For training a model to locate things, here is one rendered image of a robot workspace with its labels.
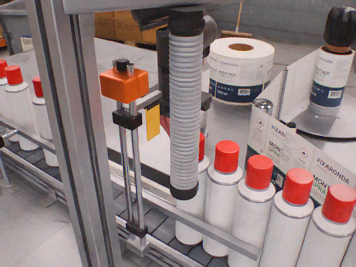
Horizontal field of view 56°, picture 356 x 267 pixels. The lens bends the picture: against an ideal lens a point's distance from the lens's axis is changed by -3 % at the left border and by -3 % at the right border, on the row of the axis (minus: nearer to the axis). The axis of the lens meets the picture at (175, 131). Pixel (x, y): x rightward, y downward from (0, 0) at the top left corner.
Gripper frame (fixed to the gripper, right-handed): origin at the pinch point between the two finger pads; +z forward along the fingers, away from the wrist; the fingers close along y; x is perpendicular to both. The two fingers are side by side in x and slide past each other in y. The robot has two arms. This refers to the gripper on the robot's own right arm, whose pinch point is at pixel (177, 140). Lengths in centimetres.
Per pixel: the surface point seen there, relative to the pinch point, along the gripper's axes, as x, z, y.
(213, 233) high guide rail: 10.8, 5.2, -13.8
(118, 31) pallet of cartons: -252, 81, 260
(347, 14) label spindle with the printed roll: -50, -14, -16
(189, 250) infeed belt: 9.9, 13.3, -9.1
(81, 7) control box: 22.9, -28.1, -7.0
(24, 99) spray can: 6.0, -0.6, 37.1
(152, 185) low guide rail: 3.4, 9.8, 3.5
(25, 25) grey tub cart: -109, 34, 220
